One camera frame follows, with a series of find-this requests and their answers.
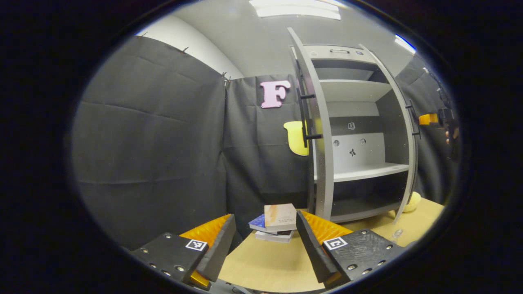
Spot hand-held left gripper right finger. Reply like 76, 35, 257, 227
295, 209, 406, 290

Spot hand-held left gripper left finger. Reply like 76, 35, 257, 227
130, 213, 237, 291

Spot grey cabinet door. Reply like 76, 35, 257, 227
359, 44, 418, 225
287, 27, 335, 222

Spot grey open-front cabinet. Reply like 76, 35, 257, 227
290, 44, 411, 224

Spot white cabinet shelf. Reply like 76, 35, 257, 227
314, 163, 410, 183
319, 80, 393, 102

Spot white book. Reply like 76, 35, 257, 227
255, 230, 294, 243

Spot beige book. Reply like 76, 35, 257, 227
264, 203, 297, 232

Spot blue book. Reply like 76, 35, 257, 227
248, 214, 268, 233

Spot small ceiling light panel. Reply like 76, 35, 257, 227
394, 34, 417, 54

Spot yellow round sponge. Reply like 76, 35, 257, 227
402, 191, 422, 213

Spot large ceiling light panel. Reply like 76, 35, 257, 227
249, 0, 342, 20

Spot black door handle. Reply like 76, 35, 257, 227
297, 61, 323, 148
405, 100, 422, 137

